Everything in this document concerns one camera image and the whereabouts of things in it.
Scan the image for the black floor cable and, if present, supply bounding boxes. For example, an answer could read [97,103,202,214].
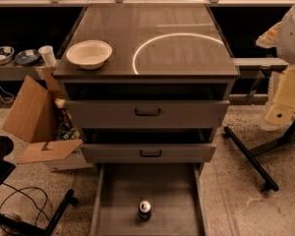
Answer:
[0,182,51,228]

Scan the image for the top grey drawer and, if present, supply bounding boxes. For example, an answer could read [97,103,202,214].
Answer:
[65,100,229,129]

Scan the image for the snack bags in box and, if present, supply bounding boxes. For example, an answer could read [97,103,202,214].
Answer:
[54,98,80,140]

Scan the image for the open cardboard box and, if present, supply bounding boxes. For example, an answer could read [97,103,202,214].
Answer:
[2,67,91,171]

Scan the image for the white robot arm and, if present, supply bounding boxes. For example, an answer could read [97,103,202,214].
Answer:
[256,4,295,131]

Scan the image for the black chair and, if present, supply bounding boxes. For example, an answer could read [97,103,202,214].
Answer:
[0,135,79,236]

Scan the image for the white paper bowl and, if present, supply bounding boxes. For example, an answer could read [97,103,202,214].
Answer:
[66,40,112,70]

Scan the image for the bottom open grey drawer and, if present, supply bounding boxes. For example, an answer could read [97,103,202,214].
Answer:
[89,163,206,236]

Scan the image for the blue patterned bowl left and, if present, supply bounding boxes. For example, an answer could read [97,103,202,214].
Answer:
[0,46,15,65]

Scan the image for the dark blue bowl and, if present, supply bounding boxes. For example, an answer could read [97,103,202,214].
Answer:
[15,49,40,67]

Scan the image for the white paper cup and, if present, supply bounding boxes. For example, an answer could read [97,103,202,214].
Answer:
[38,45,57,67]

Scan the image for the grey low shelf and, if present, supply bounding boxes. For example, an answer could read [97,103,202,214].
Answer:
[0,60,56,81]

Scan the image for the grey drawer cabinet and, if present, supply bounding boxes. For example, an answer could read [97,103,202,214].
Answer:
[53,2,241,100]

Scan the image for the middle grey drawer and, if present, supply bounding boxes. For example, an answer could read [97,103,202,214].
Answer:
[81,144,215,163]

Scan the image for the pepsi soda can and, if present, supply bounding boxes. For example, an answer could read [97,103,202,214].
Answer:
[138,200,151,221]

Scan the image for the black table leg stand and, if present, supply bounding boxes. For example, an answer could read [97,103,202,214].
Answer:
[222,105,295,193]

